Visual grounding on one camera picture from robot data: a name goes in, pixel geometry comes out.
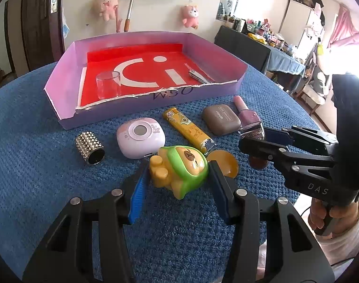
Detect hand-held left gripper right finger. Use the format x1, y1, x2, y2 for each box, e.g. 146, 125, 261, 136
207, 161, 336, 283

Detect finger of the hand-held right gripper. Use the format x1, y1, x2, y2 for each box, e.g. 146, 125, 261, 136
238, 137, 335, 169
263, 126, 338, 156

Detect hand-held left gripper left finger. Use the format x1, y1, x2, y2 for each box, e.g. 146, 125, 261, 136
22, 162, 150, 283

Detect dark red translucent shell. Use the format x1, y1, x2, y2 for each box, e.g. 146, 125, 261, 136
249, 153, 270, 170

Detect orange plastic cap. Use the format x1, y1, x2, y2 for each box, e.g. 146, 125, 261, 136
207, 150, 239, 179

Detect pink nail polish bottle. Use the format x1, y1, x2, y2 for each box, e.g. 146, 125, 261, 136
233, 95, 264, 130

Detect brown compact case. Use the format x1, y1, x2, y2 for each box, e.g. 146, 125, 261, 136
201, 103, 242, 137

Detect green hooded bear toy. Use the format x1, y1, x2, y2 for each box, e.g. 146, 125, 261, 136
149, 145, 209, 201

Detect pale pink round device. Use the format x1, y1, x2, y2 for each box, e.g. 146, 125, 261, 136
116, 116, 166, 160

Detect silver studded cylinder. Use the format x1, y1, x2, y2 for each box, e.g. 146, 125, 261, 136
75, 131, 106, 166

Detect yellow patterned lighter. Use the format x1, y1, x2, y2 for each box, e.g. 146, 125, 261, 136
163, 107, 218, 154

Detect purple cardboard box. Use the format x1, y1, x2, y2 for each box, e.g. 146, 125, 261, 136
44, 30, 248, 130

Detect person's right forearm white sleeve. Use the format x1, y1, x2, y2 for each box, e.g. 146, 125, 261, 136
317, 200, 359, 269

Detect person's right hand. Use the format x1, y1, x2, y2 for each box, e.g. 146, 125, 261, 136
309, 198, 359, 238

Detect blue textured table cloth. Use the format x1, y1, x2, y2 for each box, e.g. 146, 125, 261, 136
0, 62, 324, 283

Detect silver nail clipper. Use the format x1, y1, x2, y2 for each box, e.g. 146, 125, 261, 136
188, 69, 217, 83

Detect dark table with blue cloth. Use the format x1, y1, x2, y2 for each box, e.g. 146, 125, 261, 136
213, 25, 307, 80

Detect clutter of cosmetics bottles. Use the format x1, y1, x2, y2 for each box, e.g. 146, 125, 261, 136
224, 13, 304, 62

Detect pink curtain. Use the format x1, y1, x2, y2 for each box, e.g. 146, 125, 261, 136
327, 3, 359, 49

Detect clear plastic cup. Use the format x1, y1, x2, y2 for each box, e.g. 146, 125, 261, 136
95, 71, 121, 100

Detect white cabinet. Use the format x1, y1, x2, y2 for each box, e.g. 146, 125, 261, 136
278, 0, 316, 50

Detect red printed paper liner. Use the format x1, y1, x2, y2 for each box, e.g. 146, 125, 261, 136
78, 44, 218, 107

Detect pink plush bear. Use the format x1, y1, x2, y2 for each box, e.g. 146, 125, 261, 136
180, 4, 199, 30

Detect blue face mask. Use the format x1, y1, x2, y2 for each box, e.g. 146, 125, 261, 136
61, 6, 71, 40

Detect light pink plush toy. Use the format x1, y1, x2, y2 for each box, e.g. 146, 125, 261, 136
93, 0, 119, 22

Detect dark wooden door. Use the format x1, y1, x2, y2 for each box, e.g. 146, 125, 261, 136
20, 0, 66, 71

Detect wall mirror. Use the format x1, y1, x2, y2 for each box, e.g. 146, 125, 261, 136
215, 0, 248, 21

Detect long brush with orange handle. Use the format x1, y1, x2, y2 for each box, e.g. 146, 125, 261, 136
123, 0, 139, 33

